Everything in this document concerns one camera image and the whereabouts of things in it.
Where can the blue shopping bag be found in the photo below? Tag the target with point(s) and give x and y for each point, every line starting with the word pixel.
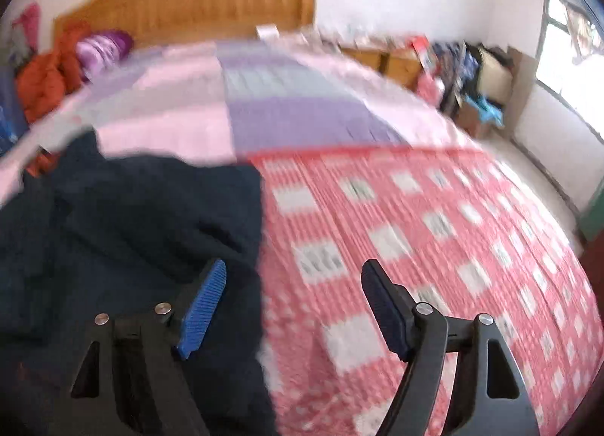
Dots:
pixel 7 124

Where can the purple striped pillow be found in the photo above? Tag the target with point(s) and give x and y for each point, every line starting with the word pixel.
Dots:
pixel 104 49

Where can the window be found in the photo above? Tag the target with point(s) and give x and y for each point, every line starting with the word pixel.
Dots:
pixel 561 72

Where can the wooden drawer cabinet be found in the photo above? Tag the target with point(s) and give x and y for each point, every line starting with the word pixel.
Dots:
pixel 377 61

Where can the pink cloth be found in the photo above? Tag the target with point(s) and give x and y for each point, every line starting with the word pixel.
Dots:
pixel 28 23

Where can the large cardboard box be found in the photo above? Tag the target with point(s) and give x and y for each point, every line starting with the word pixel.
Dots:
pixel 495 75

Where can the small white box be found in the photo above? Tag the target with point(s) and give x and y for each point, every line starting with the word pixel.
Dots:
pixel 267 32

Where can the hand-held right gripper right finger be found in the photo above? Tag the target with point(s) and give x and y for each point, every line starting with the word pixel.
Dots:
pixel 384 308

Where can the bed with patchwork quilt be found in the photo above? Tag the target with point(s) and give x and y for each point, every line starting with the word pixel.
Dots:
pixel 283 87

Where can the pink plastic bag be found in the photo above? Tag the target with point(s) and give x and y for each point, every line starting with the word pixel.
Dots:
pixel 427 87

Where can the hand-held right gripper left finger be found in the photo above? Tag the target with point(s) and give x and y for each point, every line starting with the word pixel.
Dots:
pixel 203 308

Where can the red checked mat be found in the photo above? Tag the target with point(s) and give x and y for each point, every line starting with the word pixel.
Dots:
pixel 377 209

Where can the red box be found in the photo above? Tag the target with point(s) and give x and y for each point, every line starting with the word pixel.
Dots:
pixel 422 51

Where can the dark navy padded jacket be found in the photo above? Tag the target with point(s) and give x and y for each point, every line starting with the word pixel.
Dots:
pixel 118 219

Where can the small cardboard box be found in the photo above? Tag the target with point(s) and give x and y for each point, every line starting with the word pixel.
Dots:
pixel 467 123

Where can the orange-red padded clothing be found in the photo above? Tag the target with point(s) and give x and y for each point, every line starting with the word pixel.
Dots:
pixel 45 77

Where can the pile of mixed clothes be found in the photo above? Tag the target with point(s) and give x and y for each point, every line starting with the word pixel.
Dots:
pixel 453 58

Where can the cyan plastic item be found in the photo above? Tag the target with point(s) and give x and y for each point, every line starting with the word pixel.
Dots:
pixel 488 109

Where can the green panel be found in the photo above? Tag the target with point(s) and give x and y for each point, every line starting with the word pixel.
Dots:
pixel 592 223

